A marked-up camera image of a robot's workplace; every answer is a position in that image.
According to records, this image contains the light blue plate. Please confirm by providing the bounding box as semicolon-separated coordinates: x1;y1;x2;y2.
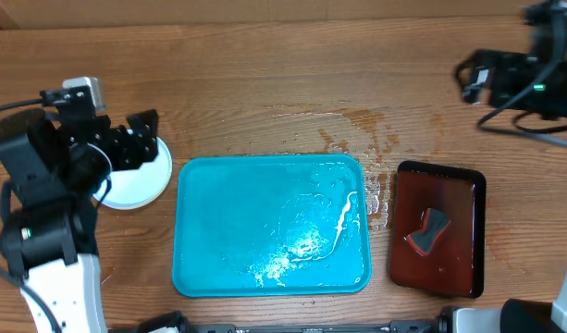
93;138;173;210

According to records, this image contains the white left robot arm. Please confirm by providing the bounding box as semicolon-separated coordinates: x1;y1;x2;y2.
0;77;159;332

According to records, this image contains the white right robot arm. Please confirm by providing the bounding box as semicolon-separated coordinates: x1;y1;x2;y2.
437;0;567;332

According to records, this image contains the teal plastic tray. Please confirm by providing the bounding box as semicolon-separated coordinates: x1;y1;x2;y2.
172;154;372;298

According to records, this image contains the dark brown tray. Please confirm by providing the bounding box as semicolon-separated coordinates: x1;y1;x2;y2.
388;161;487;299

